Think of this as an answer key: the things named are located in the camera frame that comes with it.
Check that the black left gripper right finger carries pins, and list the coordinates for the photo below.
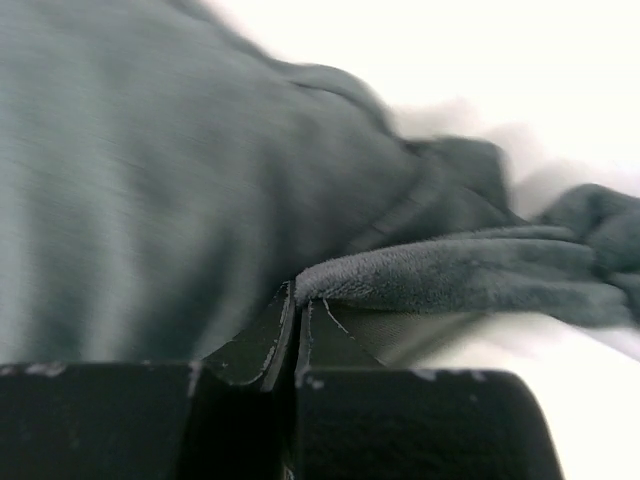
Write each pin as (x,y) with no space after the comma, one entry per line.
(325,344)

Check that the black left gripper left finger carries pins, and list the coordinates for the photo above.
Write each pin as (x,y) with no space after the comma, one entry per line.
(258,355)

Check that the zebra and grey plush pillowcase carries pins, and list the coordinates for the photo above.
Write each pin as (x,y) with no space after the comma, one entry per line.
(162,177)

